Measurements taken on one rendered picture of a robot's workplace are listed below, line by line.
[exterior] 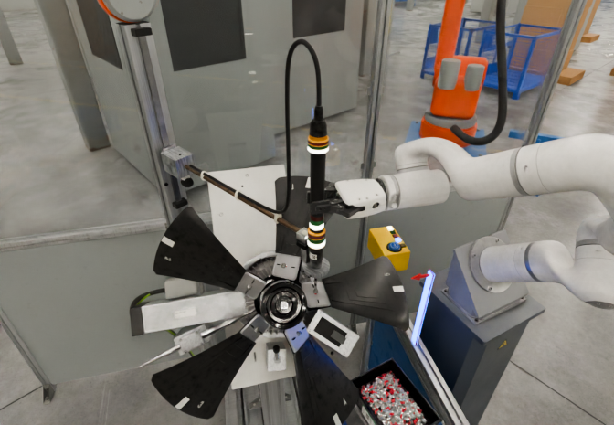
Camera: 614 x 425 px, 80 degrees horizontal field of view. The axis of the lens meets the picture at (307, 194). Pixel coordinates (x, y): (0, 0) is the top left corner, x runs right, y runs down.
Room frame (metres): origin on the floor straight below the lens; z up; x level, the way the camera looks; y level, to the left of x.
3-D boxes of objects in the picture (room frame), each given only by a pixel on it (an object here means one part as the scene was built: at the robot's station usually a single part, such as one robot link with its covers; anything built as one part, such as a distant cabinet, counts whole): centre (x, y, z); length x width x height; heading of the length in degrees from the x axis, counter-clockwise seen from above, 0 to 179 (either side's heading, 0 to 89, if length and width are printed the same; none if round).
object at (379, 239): (1.07, -0.31, 1.02); 0.16 x 0.10 x 0.11; 13
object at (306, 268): (0.71, -0.02, 1.33); 0.09 x 0.07 x 0.10; 48
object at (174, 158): (1.12, 0.44, 1.37); 0.10 x 0.07 x 0.09; 48
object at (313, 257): (0.70, -0.02, 1.49); 0.04 x 0.04 x 0.46
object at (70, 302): (1.40, 0.13, 0.50); 2.59 x 0.03 x 0.91; 103
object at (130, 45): (1.18, 0.51, 0.90); 0.08 x 0.06 x 1.80; 138
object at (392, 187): (0.74, -0.19, 1.49); 0.09 x 0.03 x 0.08; 13
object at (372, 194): (0.73, -0.13, 1.49); 0.11 x 0.10 x 0.07; 103
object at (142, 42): (1.15, 0.48, 1.48); 0.05 x 0.03 x 0.62; 138
